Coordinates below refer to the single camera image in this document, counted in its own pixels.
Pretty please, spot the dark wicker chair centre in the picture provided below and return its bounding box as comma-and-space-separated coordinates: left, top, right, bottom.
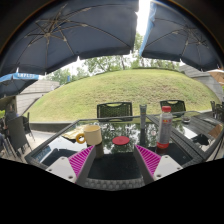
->
97, 102, 132, 118

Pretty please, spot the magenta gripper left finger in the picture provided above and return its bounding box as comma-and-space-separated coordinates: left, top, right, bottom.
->
46, 146, 96, 186

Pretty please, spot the dark wicker chair right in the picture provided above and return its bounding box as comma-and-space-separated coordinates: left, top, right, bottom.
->
160, 100, 186, 112

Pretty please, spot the grey umbrella pole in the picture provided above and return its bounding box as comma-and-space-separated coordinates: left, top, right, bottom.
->
139, 104, 147, 129

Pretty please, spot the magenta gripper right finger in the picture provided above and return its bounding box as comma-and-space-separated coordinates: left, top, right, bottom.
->
133, 145, 182, 184

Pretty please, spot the large navy patio umbrella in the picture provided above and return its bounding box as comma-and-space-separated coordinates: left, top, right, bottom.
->
0, 0, 139, 76

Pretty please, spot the clear bottle with red cap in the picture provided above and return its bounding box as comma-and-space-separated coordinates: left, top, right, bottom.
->
157, 106, 173, 149

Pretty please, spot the blue umbrella at left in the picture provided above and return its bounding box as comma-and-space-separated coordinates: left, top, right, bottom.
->
0, 72, 39, 99

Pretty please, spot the glass-top wicker table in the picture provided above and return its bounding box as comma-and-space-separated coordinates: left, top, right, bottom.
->
25, 111, 224, 190

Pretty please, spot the cream mug with yellow handle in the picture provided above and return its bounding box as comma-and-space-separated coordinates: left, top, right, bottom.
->
76, 125, 102, 145

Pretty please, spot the dark wicker chair left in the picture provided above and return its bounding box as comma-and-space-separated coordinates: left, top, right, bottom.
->
8, 116, 29, 157

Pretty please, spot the red round coaster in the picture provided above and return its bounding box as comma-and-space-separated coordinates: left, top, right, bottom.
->
112, 136, 130, 146

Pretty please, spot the dark wicker chair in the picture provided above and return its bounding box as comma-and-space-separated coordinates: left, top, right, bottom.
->
160, 100, 186, 112
8, 116, 29, 157
97, 102, 132, 118

